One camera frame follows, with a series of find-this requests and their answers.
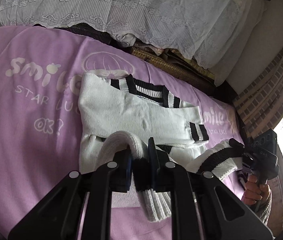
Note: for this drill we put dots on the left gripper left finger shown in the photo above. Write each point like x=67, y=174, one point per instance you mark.
x=79, y=206

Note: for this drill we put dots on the woven bamboo mat edge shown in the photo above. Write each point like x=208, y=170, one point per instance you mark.
x=177, y=67

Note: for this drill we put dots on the white black-striped knit sweater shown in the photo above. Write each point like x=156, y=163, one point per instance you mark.
x=117, y=114

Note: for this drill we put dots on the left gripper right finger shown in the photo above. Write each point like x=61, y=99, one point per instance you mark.
x=202, y=207

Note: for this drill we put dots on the brown checkered curtain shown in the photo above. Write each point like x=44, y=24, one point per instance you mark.
x=260, y=105

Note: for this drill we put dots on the purple smile print blanket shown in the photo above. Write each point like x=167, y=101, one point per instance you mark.
x=40, y=124

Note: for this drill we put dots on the dark clothes pile under lace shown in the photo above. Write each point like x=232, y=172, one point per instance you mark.
x=86, y=30

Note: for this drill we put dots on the white lace cover cloth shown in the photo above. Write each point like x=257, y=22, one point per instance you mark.
x=203, y=30

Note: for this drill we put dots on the person's right hand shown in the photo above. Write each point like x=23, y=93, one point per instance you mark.
x=255, y=193

